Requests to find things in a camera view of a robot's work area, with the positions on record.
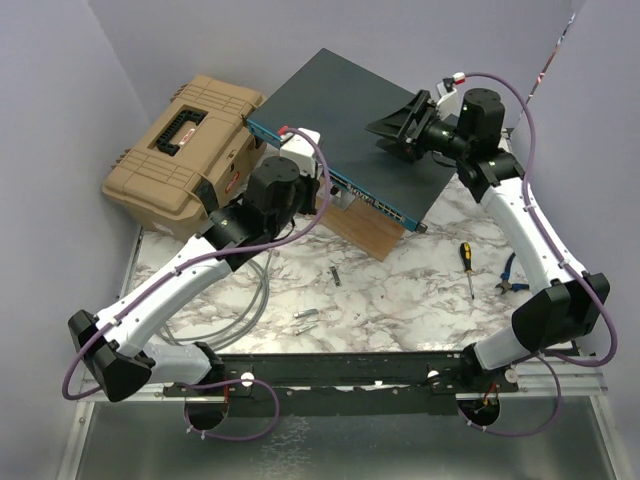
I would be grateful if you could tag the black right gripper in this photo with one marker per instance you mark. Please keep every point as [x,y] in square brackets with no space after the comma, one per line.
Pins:
[422,107]

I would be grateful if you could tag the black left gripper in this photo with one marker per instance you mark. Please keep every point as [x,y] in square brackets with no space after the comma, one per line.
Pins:
[312,185]

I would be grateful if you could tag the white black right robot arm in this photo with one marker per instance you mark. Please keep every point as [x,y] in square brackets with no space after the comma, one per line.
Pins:
[564,295]

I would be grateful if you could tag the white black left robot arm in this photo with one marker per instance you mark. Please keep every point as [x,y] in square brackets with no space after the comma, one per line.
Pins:
[115,343]

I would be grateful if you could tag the wooden base board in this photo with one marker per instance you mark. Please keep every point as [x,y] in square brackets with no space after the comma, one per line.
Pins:
[364,227]

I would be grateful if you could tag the tan plastic tool case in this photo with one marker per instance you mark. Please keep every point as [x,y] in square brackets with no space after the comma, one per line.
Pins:
[191,161]

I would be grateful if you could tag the yellow black screwdriver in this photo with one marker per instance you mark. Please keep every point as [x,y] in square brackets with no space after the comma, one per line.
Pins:
[466,258]

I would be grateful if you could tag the metal switch stand bracket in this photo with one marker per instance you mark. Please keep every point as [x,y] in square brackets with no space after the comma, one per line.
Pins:
[341,198]

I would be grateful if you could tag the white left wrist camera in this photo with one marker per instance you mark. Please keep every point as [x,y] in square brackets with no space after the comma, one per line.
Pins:
[298,150]

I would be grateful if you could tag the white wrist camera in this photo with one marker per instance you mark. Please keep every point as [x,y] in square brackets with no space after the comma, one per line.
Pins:
[298,150]
[448,102]

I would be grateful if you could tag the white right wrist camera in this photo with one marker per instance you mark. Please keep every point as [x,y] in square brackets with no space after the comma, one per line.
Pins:
[448,102]

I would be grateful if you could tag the dark blue network switch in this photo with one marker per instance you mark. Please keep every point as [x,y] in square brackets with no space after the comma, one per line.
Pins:
[338,99]

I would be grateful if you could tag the blue handled pliers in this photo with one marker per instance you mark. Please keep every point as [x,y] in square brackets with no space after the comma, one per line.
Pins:
[505,285]

